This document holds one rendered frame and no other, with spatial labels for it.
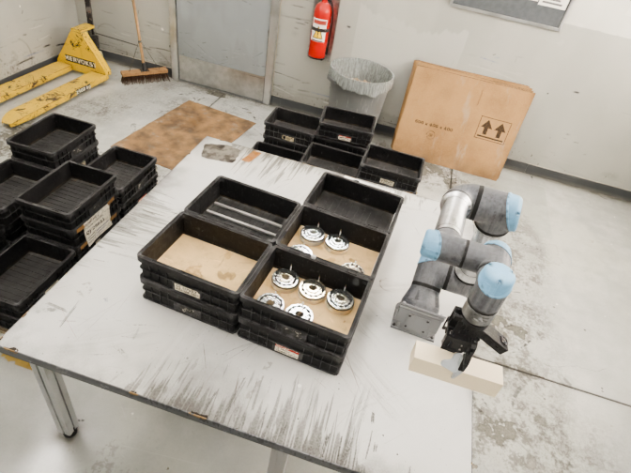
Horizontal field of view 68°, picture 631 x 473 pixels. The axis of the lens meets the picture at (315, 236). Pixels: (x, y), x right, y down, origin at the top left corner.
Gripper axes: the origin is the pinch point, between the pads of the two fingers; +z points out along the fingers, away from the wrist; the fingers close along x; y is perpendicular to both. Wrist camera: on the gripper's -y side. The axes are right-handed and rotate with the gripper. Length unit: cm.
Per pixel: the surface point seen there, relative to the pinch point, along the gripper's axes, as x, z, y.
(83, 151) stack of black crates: -121, 60, 212
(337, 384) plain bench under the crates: -8.7, 39.3, 28.7
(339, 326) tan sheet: -23.0, 26.3, 33.8
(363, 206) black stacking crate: -98, 26, 39
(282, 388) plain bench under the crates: 0, 39, 46
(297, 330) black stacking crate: -12, 22, 47
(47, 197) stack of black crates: -75, 59, 199
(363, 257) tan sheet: -62, 26, 32
